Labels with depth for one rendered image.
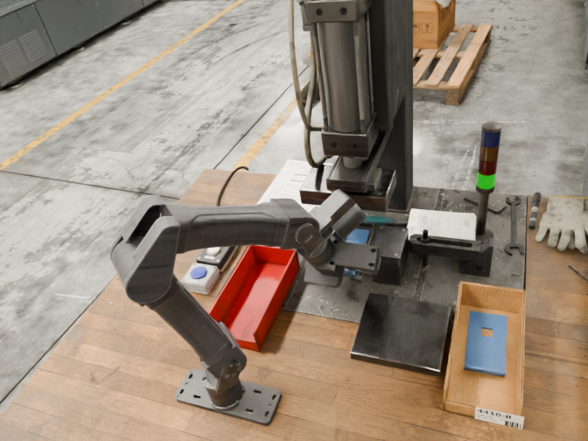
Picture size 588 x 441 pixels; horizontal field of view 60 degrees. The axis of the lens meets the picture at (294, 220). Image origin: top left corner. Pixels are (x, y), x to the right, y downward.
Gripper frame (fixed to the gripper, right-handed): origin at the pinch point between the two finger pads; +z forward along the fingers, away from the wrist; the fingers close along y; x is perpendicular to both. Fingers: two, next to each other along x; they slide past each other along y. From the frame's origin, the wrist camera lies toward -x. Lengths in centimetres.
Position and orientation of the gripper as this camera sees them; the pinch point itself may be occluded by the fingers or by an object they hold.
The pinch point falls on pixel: (335, 269)
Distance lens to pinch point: 104.8
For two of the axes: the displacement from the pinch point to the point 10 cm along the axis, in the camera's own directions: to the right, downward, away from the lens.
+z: 2.8, 3.3, 9.0
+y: 2.1, -9.4, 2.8
